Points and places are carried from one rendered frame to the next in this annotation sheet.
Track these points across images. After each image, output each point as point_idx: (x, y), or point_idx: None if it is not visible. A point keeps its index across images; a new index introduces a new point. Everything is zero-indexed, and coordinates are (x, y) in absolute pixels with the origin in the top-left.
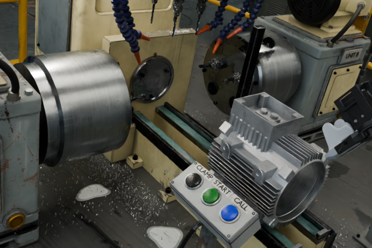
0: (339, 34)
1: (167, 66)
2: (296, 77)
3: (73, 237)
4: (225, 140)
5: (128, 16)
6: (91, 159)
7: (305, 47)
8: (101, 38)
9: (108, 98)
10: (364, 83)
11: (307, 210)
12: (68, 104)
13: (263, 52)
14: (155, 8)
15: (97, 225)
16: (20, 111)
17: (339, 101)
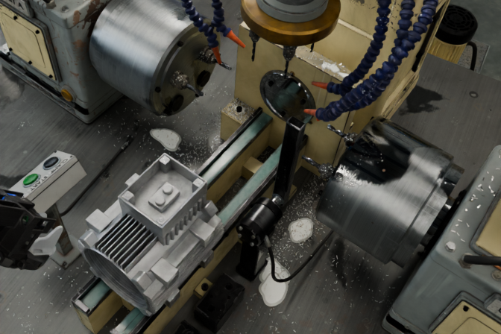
0: (470, 258)
1: (304, 97)
2: (391, 246)
3: (101, 145)
4: (132, 176)
5: (212, 7)
6: (214, 120)
7: (444, 230)
8: None
9: (135, 62)
10: (5, 196)
11: (141, 312)
12: (104, 42)
13: (356, 171)
14: (359, 27)
15: (123, 155)
16: (52, 18)
17: (16, 194)
